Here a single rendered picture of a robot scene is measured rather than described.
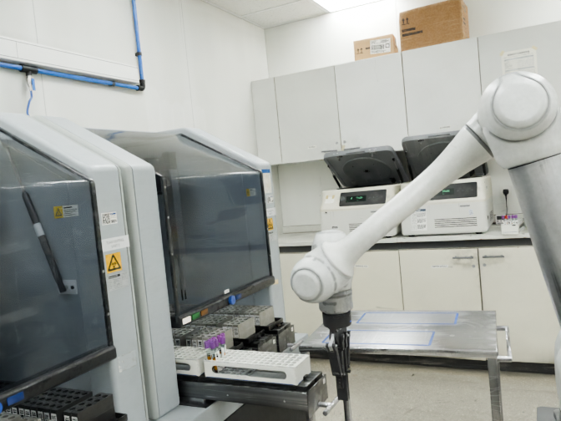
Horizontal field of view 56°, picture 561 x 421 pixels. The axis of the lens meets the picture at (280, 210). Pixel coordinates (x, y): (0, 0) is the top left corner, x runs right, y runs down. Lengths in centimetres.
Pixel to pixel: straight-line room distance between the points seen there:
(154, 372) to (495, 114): 108
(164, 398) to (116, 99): 195
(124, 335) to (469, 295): 264
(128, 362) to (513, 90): 109
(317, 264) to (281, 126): 319
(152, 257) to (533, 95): 102
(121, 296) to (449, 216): 260
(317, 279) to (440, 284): 259
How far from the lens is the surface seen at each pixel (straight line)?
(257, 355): 159
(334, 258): 119
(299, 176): 461
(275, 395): 150
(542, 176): 112
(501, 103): 107
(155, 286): 153
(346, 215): 381
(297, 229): 464
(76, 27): 307
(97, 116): 302
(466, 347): 170
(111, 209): 141
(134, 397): 151
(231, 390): 157
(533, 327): 372
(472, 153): 129
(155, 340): 155
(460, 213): 363
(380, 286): 381
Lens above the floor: 135
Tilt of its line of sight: 3 degrees down
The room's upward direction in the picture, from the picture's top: 6 degrees counter-clockwise
